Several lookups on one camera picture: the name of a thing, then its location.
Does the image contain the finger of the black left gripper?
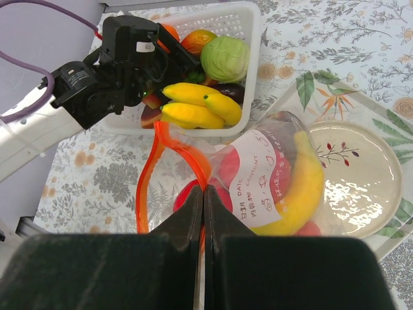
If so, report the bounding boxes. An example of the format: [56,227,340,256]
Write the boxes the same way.
[157,24,200,76]

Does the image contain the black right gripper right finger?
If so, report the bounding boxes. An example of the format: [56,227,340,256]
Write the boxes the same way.
[204,186,394,309]

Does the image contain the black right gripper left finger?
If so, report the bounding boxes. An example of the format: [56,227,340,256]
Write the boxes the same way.
[1,187,203,309]

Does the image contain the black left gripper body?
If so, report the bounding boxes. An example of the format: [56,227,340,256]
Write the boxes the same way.
[83,15,169,113]

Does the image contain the yellow banana bunch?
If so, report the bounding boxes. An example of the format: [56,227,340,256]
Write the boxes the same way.
[251,131,325,236]
[161,83,242,129]

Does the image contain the clear zip top bag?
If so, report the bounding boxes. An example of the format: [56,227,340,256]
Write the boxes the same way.
[136,110,316,233]

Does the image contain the red pomegranate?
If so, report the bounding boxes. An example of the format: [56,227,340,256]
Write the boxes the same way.
[214,147,240,189]

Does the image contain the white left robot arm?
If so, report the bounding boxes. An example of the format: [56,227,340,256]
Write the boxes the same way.
[1,15,199,179]

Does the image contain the orange red mango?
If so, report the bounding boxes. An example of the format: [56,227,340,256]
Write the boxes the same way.
[181,29,217,57]

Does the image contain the orange fruit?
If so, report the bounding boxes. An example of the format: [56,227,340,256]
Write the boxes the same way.
[157,23,180,54]

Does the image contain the green fruit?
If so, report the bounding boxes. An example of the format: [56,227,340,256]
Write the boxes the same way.
[200,36,250,83]

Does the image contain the papaya slice toy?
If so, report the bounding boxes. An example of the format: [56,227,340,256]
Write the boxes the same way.
[141,94,162,129]

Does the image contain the dark purple fruit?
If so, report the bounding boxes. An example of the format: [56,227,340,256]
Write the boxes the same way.
[211,83,245,105]

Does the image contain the white plastic fruit basket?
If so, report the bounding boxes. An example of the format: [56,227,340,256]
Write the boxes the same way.
[98,1,262,138]

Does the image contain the leaf pattern tray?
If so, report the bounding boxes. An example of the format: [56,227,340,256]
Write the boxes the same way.
[251,72,412,260]

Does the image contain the pink white plate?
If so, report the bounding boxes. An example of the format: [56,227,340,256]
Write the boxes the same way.
[308,121,403,238]

